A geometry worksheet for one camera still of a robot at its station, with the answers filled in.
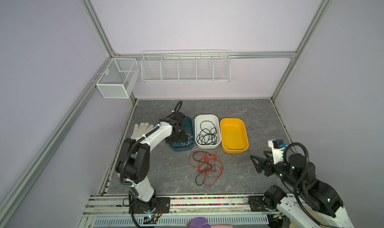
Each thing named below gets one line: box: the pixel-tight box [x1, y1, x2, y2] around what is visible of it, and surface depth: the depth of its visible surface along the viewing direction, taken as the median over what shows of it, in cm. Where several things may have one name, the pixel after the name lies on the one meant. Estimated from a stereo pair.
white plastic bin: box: [194, 114, 222, 149], surface depth 101 cm
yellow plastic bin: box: [220, 118, 249, 154], surface depth 101 cm
